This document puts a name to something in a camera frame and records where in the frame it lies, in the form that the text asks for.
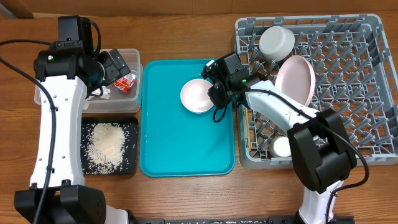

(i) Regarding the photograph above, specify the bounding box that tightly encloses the white tissue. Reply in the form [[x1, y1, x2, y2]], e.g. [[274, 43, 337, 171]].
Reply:
[[83, 86, 111, 110]]

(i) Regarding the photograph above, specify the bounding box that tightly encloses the clear plastic bin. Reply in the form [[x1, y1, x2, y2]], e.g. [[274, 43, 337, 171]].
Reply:
[[34, 49, 142, 114]]

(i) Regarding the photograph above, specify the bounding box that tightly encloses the large pink plate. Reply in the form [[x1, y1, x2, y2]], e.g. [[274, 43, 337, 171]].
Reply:
[[274, 55, 315, 106]]

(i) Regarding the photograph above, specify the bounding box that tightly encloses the black tray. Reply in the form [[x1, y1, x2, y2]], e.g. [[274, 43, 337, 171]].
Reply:
[[80, 116, 140, 175]]

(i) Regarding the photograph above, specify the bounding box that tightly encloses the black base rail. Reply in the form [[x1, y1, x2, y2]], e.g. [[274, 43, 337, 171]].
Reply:
[[137, 215, 300, 224]]

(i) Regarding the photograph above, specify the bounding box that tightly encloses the grey bowl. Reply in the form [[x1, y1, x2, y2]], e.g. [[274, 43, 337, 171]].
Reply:
[[259, 26, 295, 62]]

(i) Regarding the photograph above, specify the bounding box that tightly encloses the grey dishwasher rack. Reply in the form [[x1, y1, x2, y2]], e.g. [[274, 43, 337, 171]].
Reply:
[[234, 14, 397, 166]]

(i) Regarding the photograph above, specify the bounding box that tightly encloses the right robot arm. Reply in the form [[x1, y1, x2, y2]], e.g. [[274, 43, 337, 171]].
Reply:
[[201, 69, 358, 223]]

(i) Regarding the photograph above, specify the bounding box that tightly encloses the pile of rice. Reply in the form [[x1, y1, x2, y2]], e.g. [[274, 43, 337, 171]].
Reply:
[[81, 123, 139, 175]]

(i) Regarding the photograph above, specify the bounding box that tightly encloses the teal serving tray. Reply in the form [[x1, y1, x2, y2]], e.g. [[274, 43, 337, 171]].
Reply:
[[139, 58, 236, 177]]

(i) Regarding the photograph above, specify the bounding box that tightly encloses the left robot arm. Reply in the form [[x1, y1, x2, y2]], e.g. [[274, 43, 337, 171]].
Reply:
[[14, 47, 134, 223]]

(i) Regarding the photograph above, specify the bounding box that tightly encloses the white cup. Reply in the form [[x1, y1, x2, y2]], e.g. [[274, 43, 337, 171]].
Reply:
[[269, 136, 291, 157]]

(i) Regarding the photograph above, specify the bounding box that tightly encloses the red snack wrapper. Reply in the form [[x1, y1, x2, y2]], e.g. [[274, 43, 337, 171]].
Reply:
[[113, 73, 137, 93]]

